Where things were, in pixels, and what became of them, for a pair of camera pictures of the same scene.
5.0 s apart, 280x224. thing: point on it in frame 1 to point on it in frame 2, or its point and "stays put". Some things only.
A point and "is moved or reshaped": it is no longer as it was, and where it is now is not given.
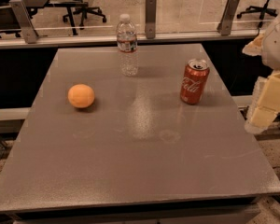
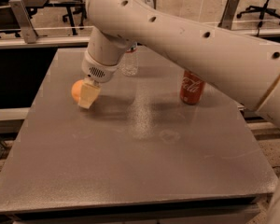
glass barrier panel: [91, 12] stays put
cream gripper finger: [271, 94] to [89, 93]
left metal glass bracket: [26, 25] stays put
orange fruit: [80, 95] is moved or reshaped
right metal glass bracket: [227, 20] stays put
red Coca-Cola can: [194, 80] stays put
